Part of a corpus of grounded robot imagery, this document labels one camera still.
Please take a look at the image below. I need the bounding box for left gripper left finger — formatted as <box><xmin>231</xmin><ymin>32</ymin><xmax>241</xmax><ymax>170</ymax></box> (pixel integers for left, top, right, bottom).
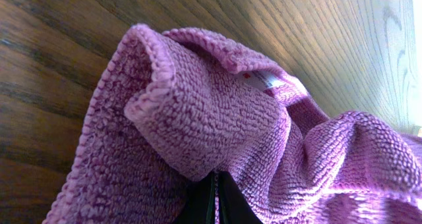
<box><xmin>173</xmin><ymin>172</ymin><xmax>216</xmax><ymax>224</ymax></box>

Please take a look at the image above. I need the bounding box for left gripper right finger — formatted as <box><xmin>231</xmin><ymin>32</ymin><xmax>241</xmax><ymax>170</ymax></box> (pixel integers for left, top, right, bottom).
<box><xmin>218</xmin><ymin>171</ymin><xmax>262</xmax><ymax>224</ymax></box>

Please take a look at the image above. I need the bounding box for purple microfiber cloth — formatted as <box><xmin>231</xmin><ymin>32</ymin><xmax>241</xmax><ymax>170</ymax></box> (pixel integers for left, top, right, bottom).
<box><xmin>45</xmin><ymin>24</ymin><xmax>421</xmax><ymax>223</ymax></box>

